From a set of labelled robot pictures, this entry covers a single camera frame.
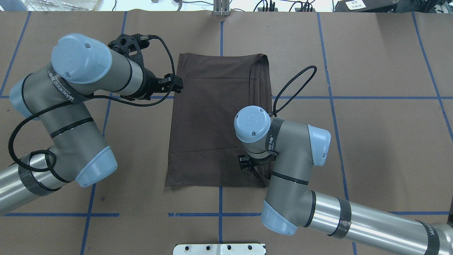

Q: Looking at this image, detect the aluminium frame post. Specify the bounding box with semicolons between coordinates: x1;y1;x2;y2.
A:
212;0;231;17

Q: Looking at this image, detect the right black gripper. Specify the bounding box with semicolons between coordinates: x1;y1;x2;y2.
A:
238;154;276;170

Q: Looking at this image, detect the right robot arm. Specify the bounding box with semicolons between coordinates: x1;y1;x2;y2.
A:
234;106;453;255

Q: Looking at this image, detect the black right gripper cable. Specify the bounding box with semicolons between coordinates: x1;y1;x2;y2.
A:
269;66;318;117

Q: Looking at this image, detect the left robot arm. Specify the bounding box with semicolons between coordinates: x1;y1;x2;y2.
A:
0;33;183;216

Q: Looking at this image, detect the dark brown t-shirt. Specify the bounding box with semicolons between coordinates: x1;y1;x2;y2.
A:
165;53;272;188

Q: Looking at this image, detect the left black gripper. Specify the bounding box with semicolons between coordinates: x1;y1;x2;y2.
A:
140;69;183;100

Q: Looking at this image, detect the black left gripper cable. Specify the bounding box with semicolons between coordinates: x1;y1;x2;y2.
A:
8;34;176;173

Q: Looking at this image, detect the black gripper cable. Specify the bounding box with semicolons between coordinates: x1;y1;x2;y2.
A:
8;34;176;173
269;66;318;117

